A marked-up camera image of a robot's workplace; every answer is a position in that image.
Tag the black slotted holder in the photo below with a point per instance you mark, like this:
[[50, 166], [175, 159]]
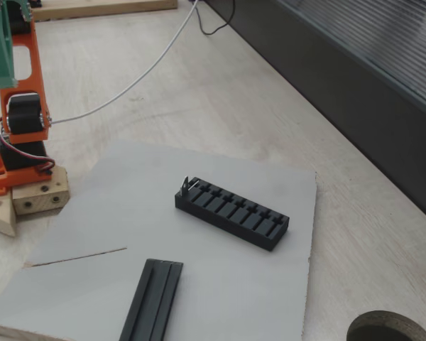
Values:
[[216, 222]]

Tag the grey plywood board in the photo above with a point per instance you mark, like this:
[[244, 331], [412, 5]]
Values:
[[128, 213]]

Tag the wooden wedge block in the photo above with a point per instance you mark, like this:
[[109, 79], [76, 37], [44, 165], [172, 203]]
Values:
[[0, 216]]

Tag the wooden base beam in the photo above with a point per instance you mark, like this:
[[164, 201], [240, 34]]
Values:
[[39, 199]]

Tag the black aluminium profile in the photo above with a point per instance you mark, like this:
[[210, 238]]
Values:
[[152, 302]]

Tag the thin silver metal tool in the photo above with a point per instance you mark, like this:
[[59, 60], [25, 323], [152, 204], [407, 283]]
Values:
[[185, 186]]

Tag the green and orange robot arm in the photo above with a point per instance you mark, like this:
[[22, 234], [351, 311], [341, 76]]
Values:
[[33, 89]]

